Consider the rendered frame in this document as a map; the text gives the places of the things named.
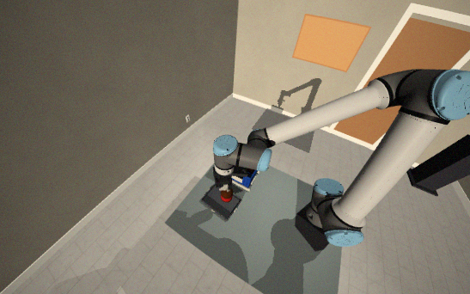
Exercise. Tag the brown bottle with red label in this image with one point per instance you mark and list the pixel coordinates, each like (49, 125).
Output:
(226, 196)

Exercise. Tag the blue divided crate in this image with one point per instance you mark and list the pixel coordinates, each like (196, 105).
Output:
(244, 180)

